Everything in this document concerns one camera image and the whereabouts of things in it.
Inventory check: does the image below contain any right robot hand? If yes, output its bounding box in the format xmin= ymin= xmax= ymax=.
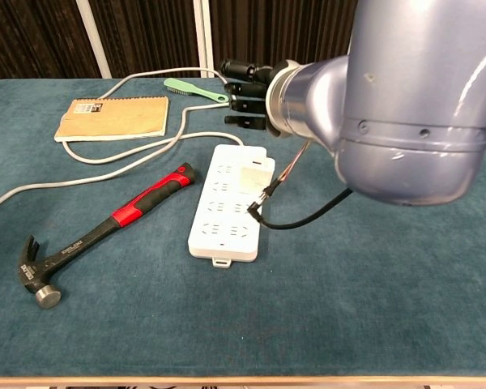
xmin=220 ymin=58 xmax=299 ymax=137

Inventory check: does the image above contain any white plug adapter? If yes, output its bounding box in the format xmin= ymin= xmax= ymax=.
xmin=238 ymin=160 xmax=276 ymax=195

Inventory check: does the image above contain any white power strip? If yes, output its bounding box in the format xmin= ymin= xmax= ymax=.
xmin=187 ymin=144 xmax=276 ymax=269

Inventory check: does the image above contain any grey power strip cable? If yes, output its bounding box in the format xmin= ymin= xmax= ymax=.
xmin=0 ymin=67 xmax=245 ymax=218

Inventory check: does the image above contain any green plastic brush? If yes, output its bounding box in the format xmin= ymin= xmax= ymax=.
xmin=163 ymin=78 xmax=230 ymax=104

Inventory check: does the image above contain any dark folding screen panel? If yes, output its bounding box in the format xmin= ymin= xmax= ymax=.
xmin=75 ymin=0 xmax=210 ymax=79
xmin=0 ymin=0 xmax=113 ymax=80
xmin=202 ymin=0 xmax=360 ymax=79

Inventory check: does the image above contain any brown spiral notebook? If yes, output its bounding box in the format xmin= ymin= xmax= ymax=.
xmin=53 ymin=96 xmax=170 ymax=143

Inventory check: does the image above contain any black and red hammer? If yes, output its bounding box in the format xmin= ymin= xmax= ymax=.
xmin=16 ymin=161 xmax=197 ymax=310

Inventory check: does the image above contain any teal table mat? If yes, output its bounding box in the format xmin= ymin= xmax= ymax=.
xmin=0 ymin=76 xmax=486 ymax=380

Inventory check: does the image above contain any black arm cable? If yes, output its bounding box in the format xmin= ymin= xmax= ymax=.
xmin=246 ymin=140 xmax=354 ymax=231

